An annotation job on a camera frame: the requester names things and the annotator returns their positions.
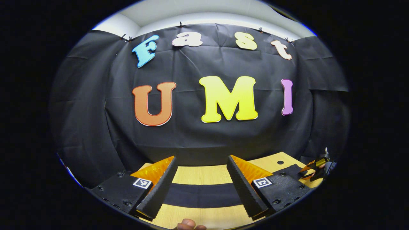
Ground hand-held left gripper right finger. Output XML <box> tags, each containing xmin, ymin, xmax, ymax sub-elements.
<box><xmin>226</xmin><ymin>155</ymin><xmax>312</xmax><ymax>221</ymax></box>

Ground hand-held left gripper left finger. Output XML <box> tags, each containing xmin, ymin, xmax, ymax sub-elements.
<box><xmin>91</xmin><ymin>156</ymin><xmax>178</xmax><ymax>221</ymax></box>

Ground black jeans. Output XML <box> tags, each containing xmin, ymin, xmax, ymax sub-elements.
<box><xmin>163</xmin><ymin>182</ymin><xmax>245</xmax><ymax>209</ymax></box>

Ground black backdrop cloth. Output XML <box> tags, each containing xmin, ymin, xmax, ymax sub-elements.
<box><xmin>50</xmin><ymin>23</ymin><xmax>350</xmax><ymax>189</ymax></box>

